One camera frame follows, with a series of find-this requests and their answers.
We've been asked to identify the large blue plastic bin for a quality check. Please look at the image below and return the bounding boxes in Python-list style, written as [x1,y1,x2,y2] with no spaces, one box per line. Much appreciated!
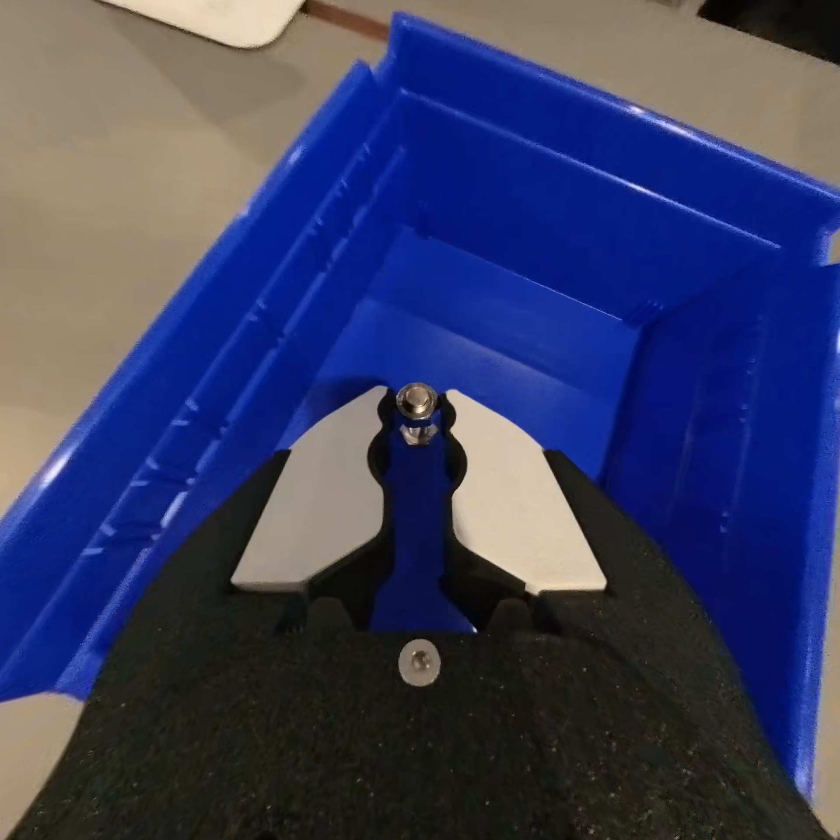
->
[0,10,840,798]

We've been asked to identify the white-based sign stand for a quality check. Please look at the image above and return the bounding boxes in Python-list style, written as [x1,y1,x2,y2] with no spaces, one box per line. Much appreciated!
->
[95,0,293,48]

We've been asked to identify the silver hex bolt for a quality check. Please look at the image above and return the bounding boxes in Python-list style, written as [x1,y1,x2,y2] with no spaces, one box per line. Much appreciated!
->
[397,390,435,448]

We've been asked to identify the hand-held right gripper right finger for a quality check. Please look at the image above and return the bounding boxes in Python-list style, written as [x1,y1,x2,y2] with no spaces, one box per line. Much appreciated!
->
[441,389,609,598]

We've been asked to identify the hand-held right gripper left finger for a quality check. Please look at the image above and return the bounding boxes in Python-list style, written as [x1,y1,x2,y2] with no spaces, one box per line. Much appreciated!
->
[230,386,398,589]

